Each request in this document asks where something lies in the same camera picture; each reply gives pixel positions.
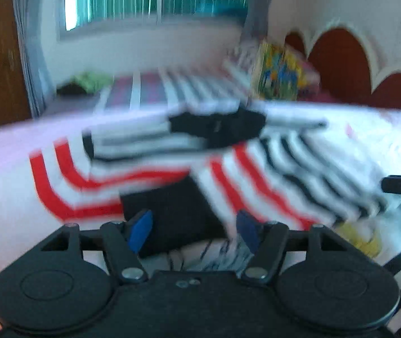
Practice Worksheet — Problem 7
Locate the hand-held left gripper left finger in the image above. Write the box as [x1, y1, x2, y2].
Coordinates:
[41, 209, 153, 284]

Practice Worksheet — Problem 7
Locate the white cloth with black lines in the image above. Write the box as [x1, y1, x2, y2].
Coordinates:
[169, 237, 254, 272]

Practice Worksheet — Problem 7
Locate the red white striped garment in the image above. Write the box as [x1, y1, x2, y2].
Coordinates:
[28, 137, 331, 233]

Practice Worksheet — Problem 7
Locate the grey curtain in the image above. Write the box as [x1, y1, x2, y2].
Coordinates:
[241, 0, 280, 48]
[12, 0, 55, 117]

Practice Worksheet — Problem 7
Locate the magenta cloth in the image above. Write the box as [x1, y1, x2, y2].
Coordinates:
[297, 86, 335, 103]

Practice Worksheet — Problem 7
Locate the colourful printed pillow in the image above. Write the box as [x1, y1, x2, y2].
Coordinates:
[251, 40, 321, 101]

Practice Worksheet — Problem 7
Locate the pink white striped blanket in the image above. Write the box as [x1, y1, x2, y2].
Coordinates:
[93, 54, 264, 113]

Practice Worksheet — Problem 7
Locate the green cloth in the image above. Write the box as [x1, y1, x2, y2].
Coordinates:
[72, 71, 115, 94]

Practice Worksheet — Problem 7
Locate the dark cloth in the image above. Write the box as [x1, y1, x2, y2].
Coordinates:
[57, 82, 88, 96]

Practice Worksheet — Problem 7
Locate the yellow cloth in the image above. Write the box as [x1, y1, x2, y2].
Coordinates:
[334, 220, 384, 257]

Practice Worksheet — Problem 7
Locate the thin black striped garment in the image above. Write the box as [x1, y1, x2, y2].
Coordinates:
[257, 130, 391, 226]

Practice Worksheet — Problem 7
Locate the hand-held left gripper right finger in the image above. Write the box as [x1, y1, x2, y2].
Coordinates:
[236, 209, 361, 286]

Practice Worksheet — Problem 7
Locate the red scalloped headboard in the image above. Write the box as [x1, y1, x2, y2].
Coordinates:
[285, 17, 401, 113]

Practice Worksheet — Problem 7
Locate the pink bed sheet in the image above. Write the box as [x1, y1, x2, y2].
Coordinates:
[0, 111, 173, 286]

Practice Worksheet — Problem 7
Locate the striped shirt with black collar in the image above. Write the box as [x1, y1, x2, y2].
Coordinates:
[81, 104, 328, 163]

